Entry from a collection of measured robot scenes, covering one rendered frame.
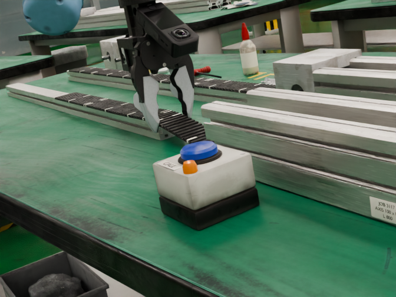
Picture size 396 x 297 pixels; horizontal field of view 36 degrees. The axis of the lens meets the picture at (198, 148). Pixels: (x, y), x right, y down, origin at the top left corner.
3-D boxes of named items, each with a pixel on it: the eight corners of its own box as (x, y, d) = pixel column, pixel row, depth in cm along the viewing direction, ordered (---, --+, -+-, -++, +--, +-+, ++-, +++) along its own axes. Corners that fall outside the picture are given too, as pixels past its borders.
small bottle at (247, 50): (254, 71, 146) (246, 20, 142) (261, 72, 142) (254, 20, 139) (240, 74, 144) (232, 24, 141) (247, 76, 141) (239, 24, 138)
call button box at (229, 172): (161, 213, 69) (149, 160, 67) (231, 185, 73) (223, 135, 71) (198, 232, 62) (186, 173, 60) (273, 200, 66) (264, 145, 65)
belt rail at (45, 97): (7, 95, 180) (5, 85, 179) (21, 92, 182) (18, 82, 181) (160, 140, 99) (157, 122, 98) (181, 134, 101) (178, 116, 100)
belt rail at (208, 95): (68, 80, 189) (66, 71, 188) (81, 77, 191) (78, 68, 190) (254, 109, 108) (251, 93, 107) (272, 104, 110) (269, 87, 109)
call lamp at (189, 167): (180, 172, 62) (178, 161, 62) (192, 168, 63) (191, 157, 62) (188, 175, 61) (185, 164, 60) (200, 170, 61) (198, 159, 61)
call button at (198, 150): (175, 165, 66) (172, 148, 66) (207, 154, 68) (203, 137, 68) (195, 172, 63) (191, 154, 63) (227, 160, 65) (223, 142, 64)
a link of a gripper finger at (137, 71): (156, 101, 97) (157, 46, 96) (161, 102, 96) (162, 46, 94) (129, 102, 95) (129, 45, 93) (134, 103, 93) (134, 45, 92)
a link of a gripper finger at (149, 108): (144, 129, 101) (144, 72, 100) (160, 133, 96) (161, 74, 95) (126, 129, 100) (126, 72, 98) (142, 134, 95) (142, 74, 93)
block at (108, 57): (98, 72, 193) (92, 42, 191) (131, 64, 198) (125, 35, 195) (109, 74, 185) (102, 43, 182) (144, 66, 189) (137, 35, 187)
